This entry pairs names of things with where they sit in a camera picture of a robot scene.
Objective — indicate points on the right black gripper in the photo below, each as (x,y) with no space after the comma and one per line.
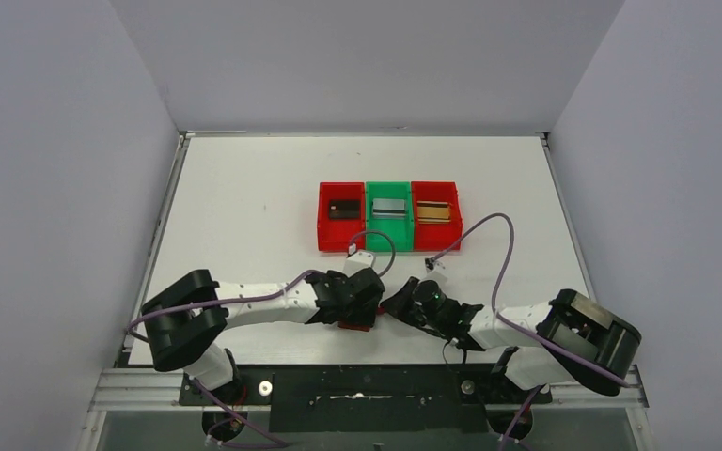
(400,304)

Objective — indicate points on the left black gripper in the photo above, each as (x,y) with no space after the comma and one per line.
(357,304)

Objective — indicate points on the red leather card holder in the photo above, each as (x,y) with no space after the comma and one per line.
(362,321)

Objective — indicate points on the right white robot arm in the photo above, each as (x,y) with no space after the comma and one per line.
(569,338)

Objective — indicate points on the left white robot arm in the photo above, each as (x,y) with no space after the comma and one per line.
(181,323)

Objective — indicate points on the black credit card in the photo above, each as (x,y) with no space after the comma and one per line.
(344,209)

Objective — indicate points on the silver credit card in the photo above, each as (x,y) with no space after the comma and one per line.
(388,208)

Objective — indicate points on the gold credit card in bin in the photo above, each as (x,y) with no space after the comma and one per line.
(433,212)

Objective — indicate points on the left red bin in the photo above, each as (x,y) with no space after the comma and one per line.
(334,236)

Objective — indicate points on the red bin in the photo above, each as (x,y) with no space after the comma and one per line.
(437,237)
(334,236)

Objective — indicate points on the green middle bin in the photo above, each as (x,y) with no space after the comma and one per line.
(401,231)

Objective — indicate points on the right red bin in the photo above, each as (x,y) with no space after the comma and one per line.
(437,237)

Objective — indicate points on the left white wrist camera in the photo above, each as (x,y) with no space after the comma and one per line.
(357,260)

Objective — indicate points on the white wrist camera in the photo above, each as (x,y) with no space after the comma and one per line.
(436,271)
(357,260)

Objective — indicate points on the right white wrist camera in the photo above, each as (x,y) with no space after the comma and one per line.
(436,271)

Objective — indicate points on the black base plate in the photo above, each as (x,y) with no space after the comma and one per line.
(469,398)

